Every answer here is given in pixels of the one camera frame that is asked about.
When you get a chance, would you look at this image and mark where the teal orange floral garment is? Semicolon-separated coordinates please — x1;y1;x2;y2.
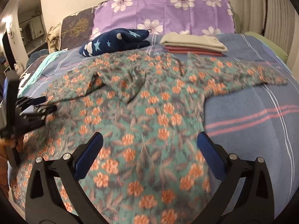
10;50;286;223

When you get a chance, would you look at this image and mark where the beige crumpled cloth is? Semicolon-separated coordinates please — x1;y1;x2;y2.
46;23;61;54

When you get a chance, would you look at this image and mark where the blue plaid bed sheet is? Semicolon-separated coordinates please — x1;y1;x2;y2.
26;33;298;216

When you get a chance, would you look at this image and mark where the dark tree pattern pillow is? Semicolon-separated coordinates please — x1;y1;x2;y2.
60;6;96;50

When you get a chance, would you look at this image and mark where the navy star folded garment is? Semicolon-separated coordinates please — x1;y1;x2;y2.
78;28;150;57

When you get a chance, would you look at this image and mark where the green pillow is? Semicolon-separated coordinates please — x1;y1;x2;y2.
245;31;288;63

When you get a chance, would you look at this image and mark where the purple floral pillow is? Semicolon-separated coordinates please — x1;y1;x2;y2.
90;0;236;39

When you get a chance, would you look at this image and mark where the red folded garment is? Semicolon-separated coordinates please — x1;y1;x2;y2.
165;46;223;56

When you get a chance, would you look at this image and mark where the white curtain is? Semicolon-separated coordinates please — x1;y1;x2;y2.
235;0;295;54

